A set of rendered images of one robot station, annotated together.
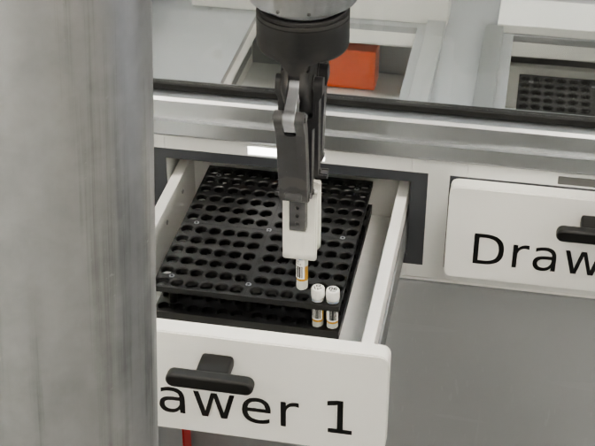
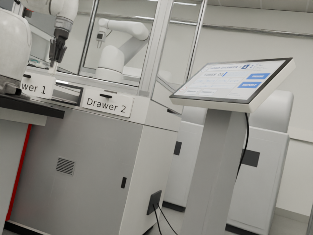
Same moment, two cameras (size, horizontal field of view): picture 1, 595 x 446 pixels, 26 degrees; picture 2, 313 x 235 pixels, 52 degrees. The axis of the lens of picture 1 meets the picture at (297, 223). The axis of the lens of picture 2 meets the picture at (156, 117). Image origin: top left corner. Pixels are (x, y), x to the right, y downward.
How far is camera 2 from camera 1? 1.28 m
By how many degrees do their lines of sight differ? 35
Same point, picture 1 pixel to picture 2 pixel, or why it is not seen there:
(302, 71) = (57, 36)
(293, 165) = (51, 50)
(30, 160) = not seen: outside the picture
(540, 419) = (93, 145)
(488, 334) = (87, 123)
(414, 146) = (82, 81)
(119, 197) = not seen: outside the picture
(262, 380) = (33, 81)
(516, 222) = (95, 96)
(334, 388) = (44, 83)
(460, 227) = (86, 96)
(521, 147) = (99, 84)
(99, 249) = not seen: outside the picture
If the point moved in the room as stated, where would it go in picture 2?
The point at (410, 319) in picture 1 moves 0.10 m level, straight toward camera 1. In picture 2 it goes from (75, 119) to (67, 117)
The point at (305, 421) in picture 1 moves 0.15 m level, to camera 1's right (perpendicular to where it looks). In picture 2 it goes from (38, 90) to (67, 97)
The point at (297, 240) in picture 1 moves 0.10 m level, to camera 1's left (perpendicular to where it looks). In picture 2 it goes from (51, 69) to (32, 65)
